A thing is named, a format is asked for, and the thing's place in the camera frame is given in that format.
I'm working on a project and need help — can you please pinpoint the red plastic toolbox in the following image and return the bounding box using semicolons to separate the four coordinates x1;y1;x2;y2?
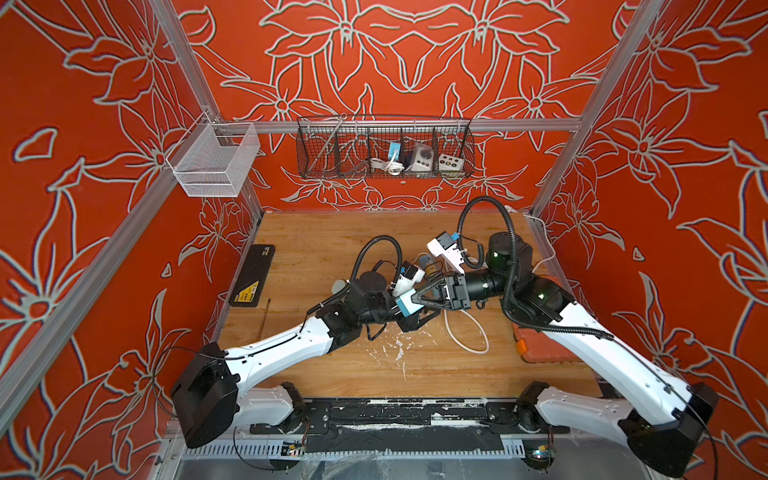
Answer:
514;274;578;363

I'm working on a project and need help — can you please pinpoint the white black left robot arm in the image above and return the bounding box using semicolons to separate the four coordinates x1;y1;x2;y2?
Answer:
171;235;424;448

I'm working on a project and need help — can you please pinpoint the black wire wall basket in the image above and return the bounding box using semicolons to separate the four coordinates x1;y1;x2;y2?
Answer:
296;114;476;180

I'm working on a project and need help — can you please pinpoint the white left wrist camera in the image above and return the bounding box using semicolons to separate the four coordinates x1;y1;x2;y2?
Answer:
392;261;425;298

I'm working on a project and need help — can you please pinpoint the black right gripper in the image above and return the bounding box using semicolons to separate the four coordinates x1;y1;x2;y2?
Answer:
413;272;517;317

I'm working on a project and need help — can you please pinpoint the white round socket adapter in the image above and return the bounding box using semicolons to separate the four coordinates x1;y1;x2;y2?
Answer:
409;144;434;173

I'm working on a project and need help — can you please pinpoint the white power strip cord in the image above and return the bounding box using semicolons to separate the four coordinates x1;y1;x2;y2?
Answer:
443;206;556;355

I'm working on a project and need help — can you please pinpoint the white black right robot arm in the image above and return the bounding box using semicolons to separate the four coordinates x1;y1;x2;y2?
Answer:
408;196;719;478

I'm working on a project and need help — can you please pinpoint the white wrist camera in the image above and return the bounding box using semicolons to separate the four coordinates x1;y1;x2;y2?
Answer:
392;261;425;298
427;232;475;273

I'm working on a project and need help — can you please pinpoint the blue white charger in basket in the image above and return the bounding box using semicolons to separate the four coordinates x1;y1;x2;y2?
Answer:
387;142;401;163

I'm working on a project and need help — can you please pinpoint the white mesh wall basket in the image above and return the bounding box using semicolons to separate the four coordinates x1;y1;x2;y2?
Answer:
167;124;261;198

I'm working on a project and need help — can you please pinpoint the mint green earbuds case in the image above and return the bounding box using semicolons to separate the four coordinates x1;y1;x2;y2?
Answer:
331;280;349;295

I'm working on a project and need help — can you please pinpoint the blue power strip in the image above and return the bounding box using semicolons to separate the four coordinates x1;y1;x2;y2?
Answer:
418;254;433;270

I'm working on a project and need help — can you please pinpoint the black flat tool case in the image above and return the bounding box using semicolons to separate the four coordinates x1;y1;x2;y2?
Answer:
228;244;276;308

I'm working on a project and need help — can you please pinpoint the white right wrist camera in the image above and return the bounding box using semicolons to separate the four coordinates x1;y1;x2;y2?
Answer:
427;232;475;273

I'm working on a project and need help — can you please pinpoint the teal wall charger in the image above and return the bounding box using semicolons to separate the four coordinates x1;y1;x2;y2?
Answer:
396;289;424;318

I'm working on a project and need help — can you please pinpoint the white cube socket adapter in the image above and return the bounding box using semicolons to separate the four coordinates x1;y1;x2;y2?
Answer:
437;154;465;178

